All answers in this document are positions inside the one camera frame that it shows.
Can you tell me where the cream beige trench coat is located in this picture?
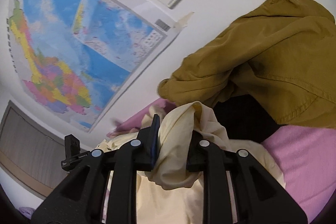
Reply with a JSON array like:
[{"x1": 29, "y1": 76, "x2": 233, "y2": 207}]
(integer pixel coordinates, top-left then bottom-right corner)
[{"x1": 96, "y1": 101, "x2": 287, "y2": 224}]

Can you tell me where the brown wooden door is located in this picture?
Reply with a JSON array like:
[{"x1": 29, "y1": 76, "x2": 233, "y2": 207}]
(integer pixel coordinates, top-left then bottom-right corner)
[{"x1": 1, "y1": 101, "x2": 67, "y2": 198}]

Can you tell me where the pink bed sheet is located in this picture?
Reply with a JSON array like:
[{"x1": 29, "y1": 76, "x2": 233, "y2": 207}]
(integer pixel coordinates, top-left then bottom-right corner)
[{"x1": 109, "y1": 97, "x2": 336, "y2": 223}]

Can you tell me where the olive mustard jacket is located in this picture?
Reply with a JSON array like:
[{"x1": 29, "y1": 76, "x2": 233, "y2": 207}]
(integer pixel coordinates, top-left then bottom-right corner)
[{"x1": 158, "y1": 0, "x2": 335, "y2": 128}]

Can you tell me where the colourful wall map poster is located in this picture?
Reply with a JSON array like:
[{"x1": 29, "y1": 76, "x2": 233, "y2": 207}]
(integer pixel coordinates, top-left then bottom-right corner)
[{"x1": 7, "y1": 0, "x2": 182, "y2": 132}]

